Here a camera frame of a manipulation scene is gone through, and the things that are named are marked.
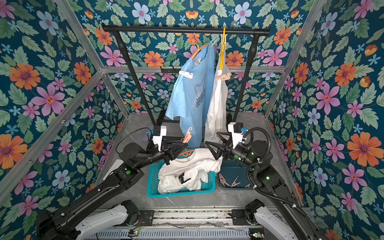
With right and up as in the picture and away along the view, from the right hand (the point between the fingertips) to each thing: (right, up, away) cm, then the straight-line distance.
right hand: (216, 135), depth 59 cm
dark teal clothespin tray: (+12, -26, +27) cm, 40 cm away
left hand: (-12, -4, -2) cm, 13 cm away
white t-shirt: (-12, -20, +20) cm, 31 cm away
